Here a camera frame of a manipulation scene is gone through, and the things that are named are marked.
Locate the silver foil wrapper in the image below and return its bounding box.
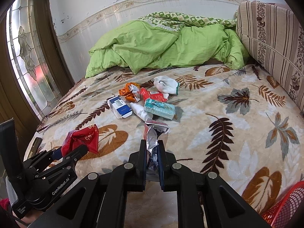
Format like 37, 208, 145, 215
144, 118, 170, 174

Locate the red wrapper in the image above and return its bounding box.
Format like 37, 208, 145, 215
61, 124, 99, 157

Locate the white plastic bottle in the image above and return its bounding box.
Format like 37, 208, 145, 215
130, 102, 153, 122

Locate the teal tissue pack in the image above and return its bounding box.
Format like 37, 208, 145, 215
144, 98, 176, 120

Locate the small white blue box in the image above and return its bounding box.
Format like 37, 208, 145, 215
107, 96, 132, 119

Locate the red torn carton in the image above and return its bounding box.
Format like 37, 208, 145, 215
140, 88, 169, 102

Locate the orange foil wrapper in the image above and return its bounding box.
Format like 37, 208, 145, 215
119, 82, 140, 102

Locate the white crumpled sock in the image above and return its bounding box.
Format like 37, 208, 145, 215
154, 76, 180, 95

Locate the leaf patterned bed blanket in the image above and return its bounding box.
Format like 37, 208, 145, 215
35, 63, 303, 214

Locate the stained glass door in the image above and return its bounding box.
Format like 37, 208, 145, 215
6, 0, 62, 120

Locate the green quilt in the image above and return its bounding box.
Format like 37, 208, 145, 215
85, 12, 249, 78

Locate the red plastic basket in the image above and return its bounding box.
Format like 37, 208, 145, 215
262, 181, 303, 227

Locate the striped floral headboard cushion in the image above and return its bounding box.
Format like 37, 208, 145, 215
237, 1, 303, 110

